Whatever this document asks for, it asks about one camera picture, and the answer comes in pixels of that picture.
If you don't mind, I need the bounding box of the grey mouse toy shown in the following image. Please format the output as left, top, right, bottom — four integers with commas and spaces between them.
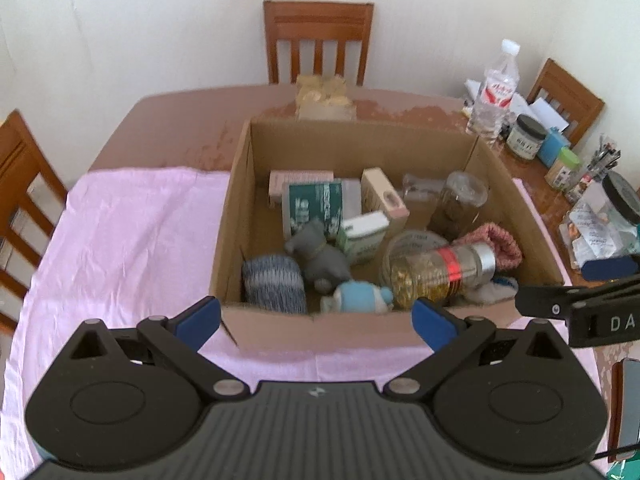
285, 220, 353, 293

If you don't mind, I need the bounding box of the pink knitted sleeve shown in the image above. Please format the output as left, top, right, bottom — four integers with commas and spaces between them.
452, 222, 523, 273

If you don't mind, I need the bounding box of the green lid jar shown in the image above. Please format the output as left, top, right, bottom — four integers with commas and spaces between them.
544, 147, 582, 191

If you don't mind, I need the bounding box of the yellow paper bag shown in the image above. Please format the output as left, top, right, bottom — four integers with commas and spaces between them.
296, 74, 357, 121

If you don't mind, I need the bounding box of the pen holder with pens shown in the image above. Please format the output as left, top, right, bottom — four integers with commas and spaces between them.
565, 134, 623, 198

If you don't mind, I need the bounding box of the large clear jar black lid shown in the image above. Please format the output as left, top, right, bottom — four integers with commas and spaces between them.
559, 171, 640, 273

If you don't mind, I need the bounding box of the small glass jar black lid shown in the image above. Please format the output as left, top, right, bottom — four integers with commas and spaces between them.
505, 114, 548, 163

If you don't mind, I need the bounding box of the beige carton box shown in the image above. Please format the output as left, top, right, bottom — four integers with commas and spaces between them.
361, 167, 411, 221

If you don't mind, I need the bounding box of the clear cookie jar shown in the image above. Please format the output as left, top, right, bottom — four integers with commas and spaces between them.
430, 171, 490, 241

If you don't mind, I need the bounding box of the dark phone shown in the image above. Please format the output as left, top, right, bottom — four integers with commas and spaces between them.
611, 358, 640, 461

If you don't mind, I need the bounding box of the pink carton box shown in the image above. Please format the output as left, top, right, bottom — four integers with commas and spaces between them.
269, 170, 335, 208

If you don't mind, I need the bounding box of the clear tape roll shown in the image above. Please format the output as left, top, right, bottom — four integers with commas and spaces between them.
381, 230, 451, 286

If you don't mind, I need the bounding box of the blue container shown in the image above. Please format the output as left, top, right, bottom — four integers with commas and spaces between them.
537, 127, 572, 166

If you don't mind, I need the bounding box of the bottle of golden capsules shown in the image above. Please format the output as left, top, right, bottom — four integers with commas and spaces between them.
382, 241, 497, 311

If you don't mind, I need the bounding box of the green tissue packet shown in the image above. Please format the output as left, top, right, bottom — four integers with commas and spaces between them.
337, 211, 390, 266

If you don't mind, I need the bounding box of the clear plastic cup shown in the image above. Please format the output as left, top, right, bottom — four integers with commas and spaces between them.
401, 173, 448, 206

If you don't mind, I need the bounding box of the wooden chair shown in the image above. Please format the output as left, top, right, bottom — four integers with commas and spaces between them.
526, 58, 606, 148
263, 0, 375, 86
0, 109, 68, 333

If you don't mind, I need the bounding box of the blue toy figure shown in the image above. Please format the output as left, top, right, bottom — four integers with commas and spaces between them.
320, 281, 393, 315

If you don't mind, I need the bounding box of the clear water bottle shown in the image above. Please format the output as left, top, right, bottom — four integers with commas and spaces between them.
466, 39, 521, 143

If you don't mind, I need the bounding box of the cardboard box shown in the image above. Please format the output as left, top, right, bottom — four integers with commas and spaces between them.
209, 116, 566, 350

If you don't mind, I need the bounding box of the blue-grey knitted sleeve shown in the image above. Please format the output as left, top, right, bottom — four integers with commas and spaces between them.
241, 255, 308, 315

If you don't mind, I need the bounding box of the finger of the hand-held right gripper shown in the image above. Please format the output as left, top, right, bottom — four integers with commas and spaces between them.
582, 256, 640, 282
515, 275, 640, 319

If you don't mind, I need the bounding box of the white plastic bottle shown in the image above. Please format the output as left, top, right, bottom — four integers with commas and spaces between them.
281, 178, 363, 241

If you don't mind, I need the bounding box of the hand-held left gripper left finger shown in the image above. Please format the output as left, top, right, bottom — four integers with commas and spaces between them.
47, 296, 251, 404

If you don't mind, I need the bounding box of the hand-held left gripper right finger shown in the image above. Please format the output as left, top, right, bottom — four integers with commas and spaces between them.
384, 297, 594, 404

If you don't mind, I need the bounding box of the pink tablecloth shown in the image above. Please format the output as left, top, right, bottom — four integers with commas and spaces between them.
0, 167, 601, 480

